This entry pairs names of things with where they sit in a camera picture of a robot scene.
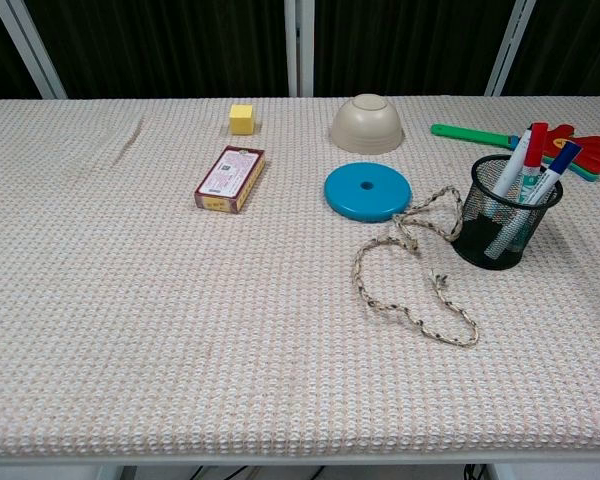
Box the blue capped marker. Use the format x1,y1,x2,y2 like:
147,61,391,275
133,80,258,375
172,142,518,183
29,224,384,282
483,140,584,260

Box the black mesh pen holder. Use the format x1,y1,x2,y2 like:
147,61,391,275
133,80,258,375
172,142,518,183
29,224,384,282
451,153,565,271

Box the white marker pen dark cap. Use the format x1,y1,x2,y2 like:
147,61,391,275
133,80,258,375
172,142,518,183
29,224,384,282
490,128,531,199

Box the white marker pen red cap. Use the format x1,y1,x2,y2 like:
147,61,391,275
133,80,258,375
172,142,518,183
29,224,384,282
515,121,550,204

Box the blue disc with hole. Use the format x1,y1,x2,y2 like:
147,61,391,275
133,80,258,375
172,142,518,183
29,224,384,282
323,160,413,224

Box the red printed carton box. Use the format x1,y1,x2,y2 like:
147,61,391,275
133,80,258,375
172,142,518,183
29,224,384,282
193,145,267,216

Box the beige upturned bowl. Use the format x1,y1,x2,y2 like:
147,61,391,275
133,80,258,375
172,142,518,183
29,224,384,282
328,93,406,155

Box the yellow cube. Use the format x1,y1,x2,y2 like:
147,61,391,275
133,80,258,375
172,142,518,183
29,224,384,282
228,103,257,136

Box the beige woven tablecloth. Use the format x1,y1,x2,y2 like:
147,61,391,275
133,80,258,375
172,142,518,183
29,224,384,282
0,94,600,459

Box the black pleated curtain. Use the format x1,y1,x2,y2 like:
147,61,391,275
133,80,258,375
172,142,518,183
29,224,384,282
0,0,600,101

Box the braided beige rope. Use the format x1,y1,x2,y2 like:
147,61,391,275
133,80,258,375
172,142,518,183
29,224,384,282
350,185,481,350

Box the grey metal frame post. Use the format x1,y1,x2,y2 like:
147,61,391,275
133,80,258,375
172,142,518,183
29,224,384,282
0,0,69,100
483,0,537,98
283,0,315,98

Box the red hand clapper green handle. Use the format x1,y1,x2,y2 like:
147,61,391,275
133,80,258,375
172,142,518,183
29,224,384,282
430,122,600,177

